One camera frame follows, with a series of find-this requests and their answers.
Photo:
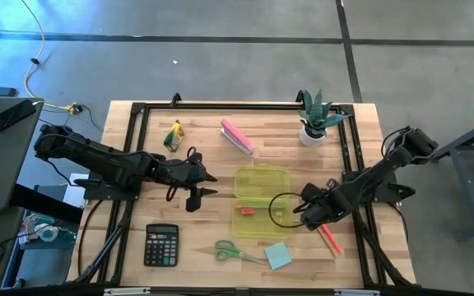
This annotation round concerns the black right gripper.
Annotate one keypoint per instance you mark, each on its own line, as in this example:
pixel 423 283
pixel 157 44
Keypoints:
pixel 323 207

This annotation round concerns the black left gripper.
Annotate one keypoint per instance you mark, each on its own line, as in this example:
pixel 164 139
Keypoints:
pixel 183 172

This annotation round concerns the red orange marker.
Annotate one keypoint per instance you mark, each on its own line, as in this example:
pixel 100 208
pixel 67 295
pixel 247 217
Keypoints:
pixel 332 240

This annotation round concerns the orange pencil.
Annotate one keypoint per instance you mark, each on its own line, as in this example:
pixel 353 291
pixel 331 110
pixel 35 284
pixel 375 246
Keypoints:
pixel 326 243

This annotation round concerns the small red pencil sharpener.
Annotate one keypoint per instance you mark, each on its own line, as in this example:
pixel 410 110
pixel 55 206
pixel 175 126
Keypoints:
pixel 248 211

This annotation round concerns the yellow transparent pencil case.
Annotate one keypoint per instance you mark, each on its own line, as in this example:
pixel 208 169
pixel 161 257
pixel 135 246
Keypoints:
pixel 261 181

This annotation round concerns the blue sticky note pad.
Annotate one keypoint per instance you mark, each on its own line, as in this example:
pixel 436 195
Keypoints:
pixel 278 255

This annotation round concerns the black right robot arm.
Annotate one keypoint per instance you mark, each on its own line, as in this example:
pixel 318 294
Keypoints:
pixel 377 172

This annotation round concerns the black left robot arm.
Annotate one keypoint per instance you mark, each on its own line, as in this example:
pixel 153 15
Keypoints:
pixel 97 158

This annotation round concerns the green plant in white pot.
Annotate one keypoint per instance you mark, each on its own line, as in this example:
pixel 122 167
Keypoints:
pixel 314 131

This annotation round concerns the black calculator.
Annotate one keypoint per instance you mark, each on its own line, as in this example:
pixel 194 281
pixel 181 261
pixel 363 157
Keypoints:
pixel 161 246

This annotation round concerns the black clamp hook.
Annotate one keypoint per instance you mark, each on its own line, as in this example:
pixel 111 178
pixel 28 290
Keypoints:
pixel 175 99
pixel 300 96

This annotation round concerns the grey metal stand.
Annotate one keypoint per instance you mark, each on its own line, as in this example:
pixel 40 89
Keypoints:
pixel 463 181

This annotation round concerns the yellow power plug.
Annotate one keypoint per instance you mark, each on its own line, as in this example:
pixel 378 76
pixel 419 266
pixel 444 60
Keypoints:
pixel 72 109

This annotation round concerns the black table support beam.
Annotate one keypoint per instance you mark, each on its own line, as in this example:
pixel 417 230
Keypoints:
pixel 43 203

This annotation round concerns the grey side table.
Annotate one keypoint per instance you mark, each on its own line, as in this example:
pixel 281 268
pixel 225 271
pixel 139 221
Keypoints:
pixel 6 164

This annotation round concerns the black smartphone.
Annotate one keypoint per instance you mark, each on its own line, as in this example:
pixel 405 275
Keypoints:
pixel 12 115

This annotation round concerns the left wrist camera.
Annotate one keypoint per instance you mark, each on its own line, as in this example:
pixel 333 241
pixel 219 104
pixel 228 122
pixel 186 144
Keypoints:
pixel 193 204

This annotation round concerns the black aluminium table frame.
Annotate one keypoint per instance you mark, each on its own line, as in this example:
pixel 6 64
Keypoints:
pixel 241 106

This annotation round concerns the silver aluminium bracket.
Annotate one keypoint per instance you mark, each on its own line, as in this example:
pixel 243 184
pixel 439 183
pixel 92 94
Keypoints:
pixel 356 292
pixel 126 291

